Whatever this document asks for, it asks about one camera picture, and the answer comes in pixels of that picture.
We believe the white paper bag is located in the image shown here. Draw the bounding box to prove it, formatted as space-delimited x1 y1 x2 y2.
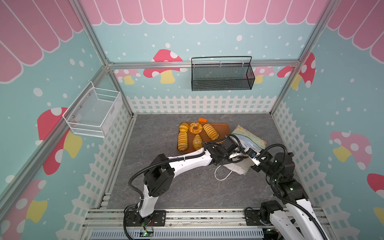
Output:
214 125 267 181

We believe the small yellow fake bread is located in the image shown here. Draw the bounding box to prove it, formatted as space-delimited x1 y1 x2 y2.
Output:
193 134 203 151

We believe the twisted ring fake bread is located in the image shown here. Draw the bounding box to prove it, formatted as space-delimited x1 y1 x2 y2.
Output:
189 123 203 135

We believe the ridged long fake bread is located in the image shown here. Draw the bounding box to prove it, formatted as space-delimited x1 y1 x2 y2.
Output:
177 132 188 151

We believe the yellow round fake bun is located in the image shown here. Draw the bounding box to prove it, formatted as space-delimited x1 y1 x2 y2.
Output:
179 123 189 133

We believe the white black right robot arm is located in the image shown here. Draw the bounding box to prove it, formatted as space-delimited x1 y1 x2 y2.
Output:
243 144 329 240

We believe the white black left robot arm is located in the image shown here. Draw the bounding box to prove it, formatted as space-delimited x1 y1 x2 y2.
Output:
128 134 246 219

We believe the brown plastic tray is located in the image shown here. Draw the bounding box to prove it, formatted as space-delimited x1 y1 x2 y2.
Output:
177 123 230 153

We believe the black mesh wall basket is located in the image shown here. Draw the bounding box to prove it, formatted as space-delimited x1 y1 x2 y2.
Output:
191 56 256 92

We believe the white wire wall basket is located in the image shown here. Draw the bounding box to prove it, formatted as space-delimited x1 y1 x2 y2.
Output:
63 82 123 138

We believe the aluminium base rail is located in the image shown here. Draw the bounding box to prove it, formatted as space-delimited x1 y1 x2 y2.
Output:
77 208 336 240

